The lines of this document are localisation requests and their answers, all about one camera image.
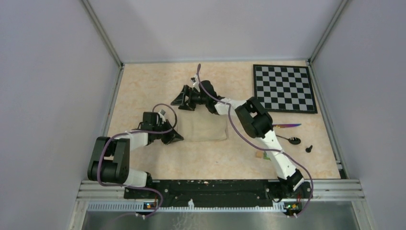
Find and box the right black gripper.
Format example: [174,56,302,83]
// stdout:
[172,85,209,112]

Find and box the small black screw knob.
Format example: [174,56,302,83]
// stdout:
[305,145,313,153]

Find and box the purple cable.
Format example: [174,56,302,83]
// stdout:
[196,63,315,218]
[96,103,178,219]

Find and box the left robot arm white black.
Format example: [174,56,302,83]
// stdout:
[87,110,184,198]

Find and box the black utensil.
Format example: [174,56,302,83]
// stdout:
[276,135,301,145]

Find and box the beige cloth napkin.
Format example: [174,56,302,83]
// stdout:
[177,106,227,142]

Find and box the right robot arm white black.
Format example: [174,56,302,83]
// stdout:
[170,80,304,197]

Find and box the iridescent purple utensil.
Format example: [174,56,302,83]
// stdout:
[273,124,301,128]

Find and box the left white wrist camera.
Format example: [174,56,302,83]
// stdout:
[158,109,166,124]

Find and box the black white checkerboard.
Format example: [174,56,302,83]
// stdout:
[253,64,318,114]

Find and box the small cork piece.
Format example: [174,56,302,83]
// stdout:
[255,151,264,159]

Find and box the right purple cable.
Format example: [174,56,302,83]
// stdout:
[196,63,315,218]

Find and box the aluminium frame rail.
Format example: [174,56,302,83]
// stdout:
[77,179,365,216]

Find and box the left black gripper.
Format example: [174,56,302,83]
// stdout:
[152,119,183,145]

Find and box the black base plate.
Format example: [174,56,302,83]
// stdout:
[124,179,311,208]

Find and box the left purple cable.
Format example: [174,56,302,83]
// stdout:
[96,103,178,219]

